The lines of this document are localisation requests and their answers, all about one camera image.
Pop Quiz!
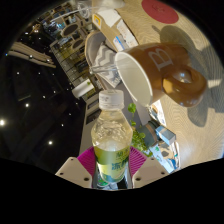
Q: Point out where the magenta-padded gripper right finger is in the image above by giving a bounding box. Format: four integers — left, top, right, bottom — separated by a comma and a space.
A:
127, 146, 170, 190

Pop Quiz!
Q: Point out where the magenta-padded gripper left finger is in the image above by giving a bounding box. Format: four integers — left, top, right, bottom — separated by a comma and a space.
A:
54, 146, 98, 189

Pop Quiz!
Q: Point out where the clear green-labelled drink bottle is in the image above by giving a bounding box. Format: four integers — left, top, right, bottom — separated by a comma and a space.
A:
90, 89, 134, 191

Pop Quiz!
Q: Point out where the green potted plant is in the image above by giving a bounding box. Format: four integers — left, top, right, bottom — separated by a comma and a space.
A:
127, 102, 161, 158

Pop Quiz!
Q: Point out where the group of ceiling spotlights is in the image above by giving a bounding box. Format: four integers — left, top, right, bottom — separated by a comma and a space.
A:
0, 49, 74, 148

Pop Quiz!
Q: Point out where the pale blue carton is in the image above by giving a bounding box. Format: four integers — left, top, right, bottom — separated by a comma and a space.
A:
155, 125, 177, 146

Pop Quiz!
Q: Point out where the white printed pamphlet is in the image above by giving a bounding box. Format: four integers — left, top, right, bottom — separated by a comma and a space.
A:
150, 100, 168, 127

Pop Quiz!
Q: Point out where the brown lettered ceramic mug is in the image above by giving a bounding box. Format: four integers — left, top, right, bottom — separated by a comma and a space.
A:
114, 42, 208, 108

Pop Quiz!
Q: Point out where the grey wood-framed sofa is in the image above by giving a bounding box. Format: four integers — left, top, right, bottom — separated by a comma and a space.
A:
84, 30, 118, 88

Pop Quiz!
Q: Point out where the group of dining chairs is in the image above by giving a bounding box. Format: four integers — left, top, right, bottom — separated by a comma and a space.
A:
49, 3, 88, 68

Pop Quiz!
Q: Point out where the white orange-printed carton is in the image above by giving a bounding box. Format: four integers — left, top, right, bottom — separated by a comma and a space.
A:
91, 8, 139, 53

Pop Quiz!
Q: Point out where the flat round red coaster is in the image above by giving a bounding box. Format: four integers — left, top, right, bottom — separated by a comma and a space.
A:
141, 0, 180, 25

